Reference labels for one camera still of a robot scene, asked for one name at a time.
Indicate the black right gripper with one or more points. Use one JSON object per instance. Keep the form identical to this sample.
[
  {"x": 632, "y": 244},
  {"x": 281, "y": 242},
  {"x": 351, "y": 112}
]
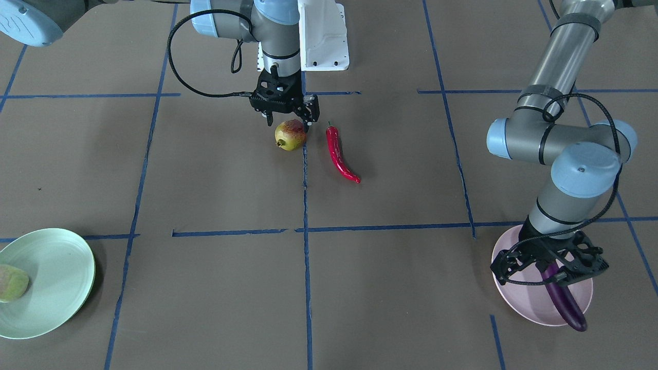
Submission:
[{"x": 311, "y": 109}]

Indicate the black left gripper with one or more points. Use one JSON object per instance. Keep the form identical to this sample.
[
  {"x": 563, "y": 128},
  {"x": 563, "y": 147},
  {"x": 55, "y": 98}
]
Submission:
[{"x": 537, "y": 250}]

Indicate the red pomegranate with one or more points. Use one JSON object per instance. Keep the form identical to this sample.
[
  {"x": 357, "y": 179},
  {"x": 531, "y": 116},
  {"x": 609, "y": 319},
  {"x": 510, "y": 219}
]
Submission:
[{"x": 290, "y": 135}]

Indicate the red chili pepper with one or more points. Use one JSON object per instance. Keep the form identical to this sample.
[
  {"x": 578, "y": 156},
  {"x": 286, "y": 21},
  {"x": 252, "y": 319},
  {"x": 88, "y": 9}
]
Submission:
[{"x": 335, "y": 151}]

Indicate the purple eggplant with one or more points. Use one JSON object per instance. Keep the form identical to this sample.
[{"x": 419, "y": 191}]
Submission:
[{"x": 567, "y": 307}]

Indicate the green pink round fruit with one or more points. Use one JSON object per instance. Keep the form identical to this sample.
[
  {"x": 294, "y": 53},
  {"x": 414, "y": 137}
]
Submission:
[{"x": 14, "y": 283}]

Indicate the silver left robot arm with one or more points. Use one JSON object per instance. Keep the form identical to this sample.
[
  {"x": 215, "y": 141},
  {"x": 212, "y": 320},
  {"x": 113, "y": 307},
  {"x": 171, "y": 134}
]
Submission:
[{"x": 585, "y": 162}]

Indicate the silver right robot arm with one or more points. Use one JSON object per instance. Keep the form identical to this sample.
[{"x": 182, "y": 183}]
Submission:
[{"x": 41, "y": 23}]

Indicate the pink plate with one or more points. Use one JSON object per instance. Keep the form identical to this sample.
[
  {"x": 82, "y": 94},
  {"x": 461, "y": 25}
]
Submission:
[{"x": 534, "y": 302}]

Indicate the green plate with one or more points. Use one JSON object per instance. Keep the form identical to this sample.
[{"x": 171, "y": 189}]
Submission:
[{"x": 62, "y": 270}]

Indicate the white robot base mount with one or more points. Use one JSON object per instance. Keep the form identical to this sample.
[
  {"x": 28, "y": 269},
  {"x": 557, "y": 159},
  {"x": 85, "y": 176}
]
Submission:
[{"x": 301, "y": 35}]

